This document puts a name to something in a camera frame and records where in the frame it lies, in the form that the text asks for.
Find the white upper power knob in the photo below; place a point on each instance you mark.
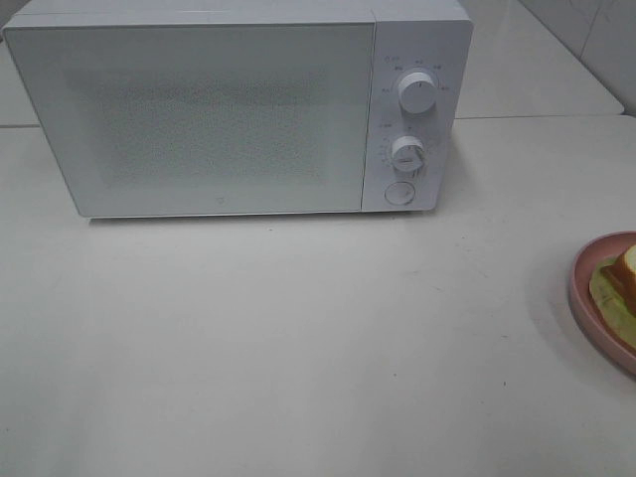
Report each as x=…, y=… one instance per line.
x=417, y=92

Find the round white door button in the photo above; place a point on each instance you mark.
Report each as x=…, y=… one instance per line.
x=400, y=193

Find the toast sandwich with lettuce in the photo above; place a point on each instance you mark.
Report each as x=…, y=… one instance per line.
x=612, y=289

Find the white lower timer knob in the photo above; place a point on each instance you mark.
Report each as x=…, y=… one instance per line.
x=407, y=154

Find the white microwave oven body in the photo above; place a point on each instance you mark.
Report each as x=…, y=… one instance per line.
x=430, y=36

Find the white microwave door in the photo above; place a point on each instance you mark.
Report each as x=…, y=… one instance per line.
x=204, y=120

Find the pink round plate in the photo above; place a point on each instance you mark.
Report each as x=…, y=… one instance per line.
x=583, y=308

